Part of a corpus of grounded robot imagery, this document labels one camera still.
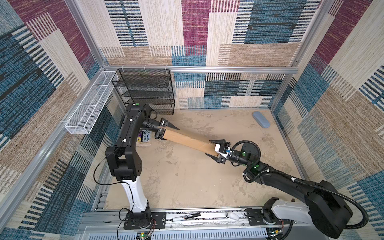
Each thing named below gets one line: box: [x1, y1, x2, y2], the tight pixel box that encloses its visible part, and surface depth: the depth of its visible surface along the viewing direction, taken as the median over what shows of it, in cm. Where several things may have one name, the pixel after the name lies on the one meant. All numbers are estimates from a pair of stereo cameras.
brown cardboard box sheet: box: [163, 128, 219, 157], surface depth 70 cm
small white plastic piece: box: [228, 211, 240, 221], surface depth 74 cm
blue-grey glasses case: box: [252, 111, 271, 128], surface depth 114 cm
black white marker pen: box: [171, 211, 201, 222], surface depth 76 cm
